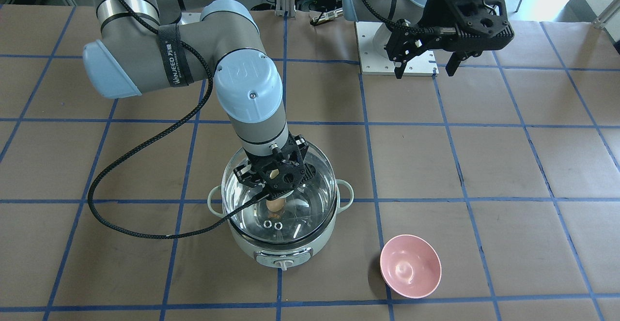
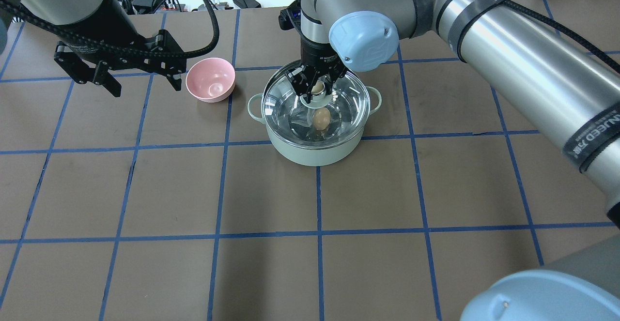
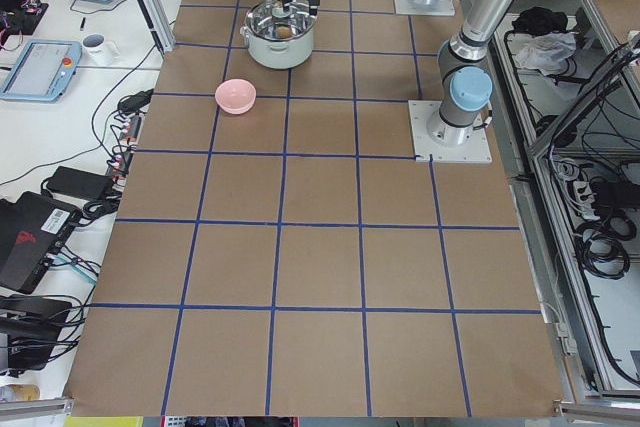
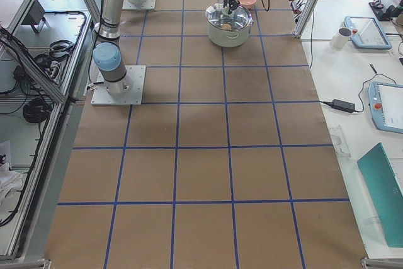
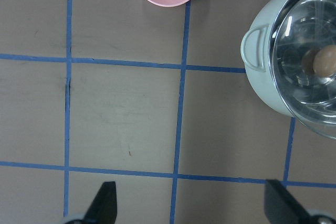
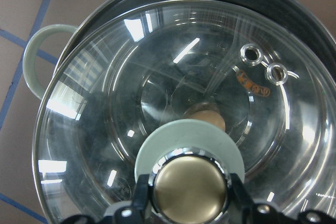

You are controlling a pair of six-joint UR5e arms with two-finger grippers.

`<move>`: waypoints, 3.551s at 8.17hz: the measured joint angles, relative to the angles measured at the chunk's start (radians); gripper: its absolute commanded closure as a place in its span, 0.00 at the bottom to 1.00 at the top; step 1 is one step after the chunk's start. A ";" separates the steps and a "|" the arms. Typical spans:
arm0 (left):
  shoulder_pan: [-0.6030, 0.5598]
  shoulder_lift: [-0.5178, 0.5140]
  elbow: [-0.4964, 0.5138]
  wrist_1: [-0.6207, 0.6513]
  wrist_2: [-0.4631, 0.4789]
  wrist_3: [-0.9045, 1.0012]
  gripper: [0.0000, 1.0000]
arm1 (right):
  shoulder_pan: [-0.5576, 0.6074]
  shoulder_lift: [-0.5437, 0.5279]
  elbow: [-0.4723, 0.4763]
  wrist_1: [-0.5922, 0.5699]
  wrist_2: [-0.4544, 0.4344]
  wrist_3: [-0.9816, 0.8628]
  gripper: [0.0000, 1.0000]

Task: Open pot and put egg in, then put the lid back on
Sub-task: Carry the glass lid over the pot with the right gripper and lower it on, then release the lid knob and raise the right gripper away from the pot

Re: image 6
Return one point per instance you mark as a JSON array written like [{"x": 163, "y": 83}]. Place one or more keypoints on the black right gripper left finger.
[{"x": 138, "y": 210}]

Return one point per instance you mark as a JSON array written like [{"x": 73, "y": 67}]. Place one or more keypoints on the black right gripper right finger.
[{"x": 245, "y": 210}]

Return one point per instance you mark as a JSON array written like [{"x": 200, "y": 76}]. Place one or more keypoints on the brown egg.
[{"x": 206, "y": 112}]

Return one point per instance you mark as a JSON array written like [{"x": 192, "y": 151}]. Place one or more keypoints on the glass pot lid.
[{"x": 114, "y": 110}]

